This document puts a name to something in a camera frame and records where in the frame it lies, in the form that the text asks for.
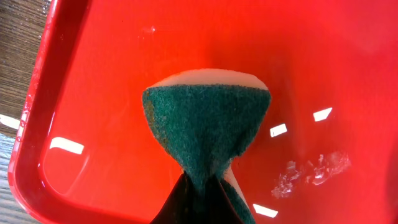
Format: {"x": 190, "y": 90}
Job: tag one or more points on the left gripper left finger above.
{"x": 182, "y": 206}

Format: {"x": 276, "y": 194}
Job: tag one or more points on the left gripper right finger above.
{"x": 218, "y": 208}

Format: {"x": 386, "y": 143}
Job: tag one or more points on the green scouring sponge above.
{"x": 204, "y": 119}

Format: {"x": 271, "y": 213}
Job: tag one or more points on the red plastic tray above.
{"x": 326, "y": 151}

